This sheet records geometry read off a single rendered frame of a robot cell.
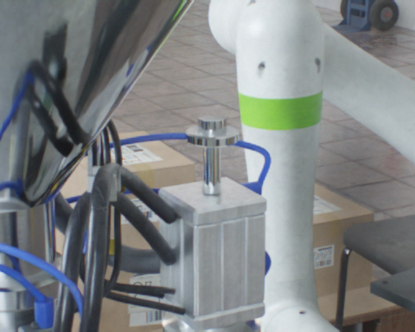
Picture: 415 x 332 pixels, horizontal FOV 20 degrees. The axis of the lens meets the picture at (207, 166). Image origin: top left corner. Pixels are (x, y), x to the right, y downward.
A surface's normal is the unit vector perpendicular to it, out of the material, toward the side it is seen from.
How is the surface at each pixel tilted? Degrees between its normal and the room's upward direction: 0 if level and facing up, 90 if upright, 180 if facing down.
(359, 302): 0
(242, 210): 90
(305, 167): 95
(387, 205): 0
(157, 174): 90
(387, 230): 0
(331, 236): 90
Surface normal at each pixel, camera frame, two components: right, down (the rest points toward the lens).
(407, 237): 0.00, -0.96
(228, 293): 0.48, 0.25
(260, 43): -0.44, 0.29
